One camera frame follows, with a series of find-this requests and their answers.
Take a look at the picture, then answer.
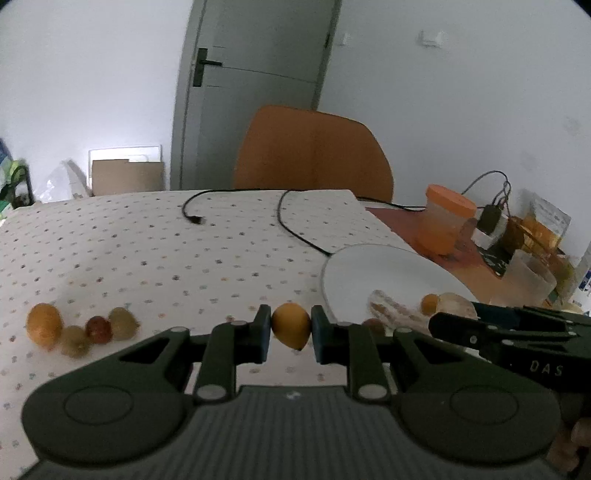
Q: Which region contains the large orange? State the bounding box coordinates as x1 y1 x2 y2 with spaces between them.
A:
26 303 63 350
270 303 311 351

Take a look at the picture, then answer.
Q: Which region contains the small orange tangerine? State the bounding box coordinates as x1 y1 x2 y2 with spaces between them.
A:
421 294 440 317

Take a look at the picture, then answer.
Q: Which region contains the brown kiwi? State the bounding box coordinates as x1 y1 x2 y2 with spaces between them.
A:
60 325 91 358
108 307 139 341

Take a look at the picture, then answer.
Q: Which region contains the white translucent cup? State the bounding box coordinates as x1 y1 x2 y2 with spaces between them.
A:
500 250 557 307

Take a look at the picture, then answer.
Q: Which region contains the white round plate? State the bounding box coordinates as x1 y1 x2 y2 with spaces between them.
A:
321 244 476 324

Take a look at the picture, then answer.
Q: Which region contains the red table mat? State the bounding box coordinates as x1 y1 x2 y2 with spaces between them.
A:
366 205 503 303

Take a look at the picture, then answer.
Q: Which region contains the red small apple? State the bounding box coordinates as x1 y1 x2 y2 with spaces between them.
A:
85 316 113 345

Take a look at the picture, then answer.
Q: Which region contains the black power adapter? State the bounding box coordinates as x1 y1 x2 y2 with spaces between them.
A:
477 204 503 235

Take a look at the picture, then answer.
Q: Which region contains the orange lidded plastic jar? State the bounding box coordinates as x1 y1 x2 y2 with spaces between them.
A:
417 184 477 256

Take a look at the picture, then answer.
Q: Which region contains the floral white tablecloth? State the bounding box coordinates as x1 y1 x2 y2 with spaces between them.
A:
1 191 403 479

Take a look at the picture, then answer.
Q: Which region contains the orange chair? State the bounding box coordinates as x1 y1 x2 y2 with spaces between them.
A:
232 105 394 202

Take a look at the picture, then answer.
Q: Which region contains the cardboard sheet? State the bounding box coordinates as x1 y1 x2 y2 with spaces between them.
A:
91 159 164 196

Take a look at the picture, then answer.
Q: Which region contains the long black cable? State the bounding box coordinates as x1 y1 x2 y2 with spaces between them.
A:
276 187 343 256

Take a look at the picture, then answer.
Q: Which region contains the black cable with plug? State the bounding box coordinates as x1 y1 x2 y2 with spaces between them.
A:
181 187 279 226

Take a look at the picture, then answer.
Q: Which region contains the white board against wall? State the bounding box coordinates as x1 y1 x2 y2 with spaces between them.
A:
88 146 164 191

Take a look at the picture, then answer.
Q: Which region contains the grey door with handle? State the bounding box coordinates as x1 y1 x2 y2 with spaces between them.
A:
169 0 341 190

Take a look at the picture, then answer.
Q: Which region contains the wall light switch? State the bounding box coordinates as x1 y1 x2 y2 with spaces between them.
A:
419 30 446 49

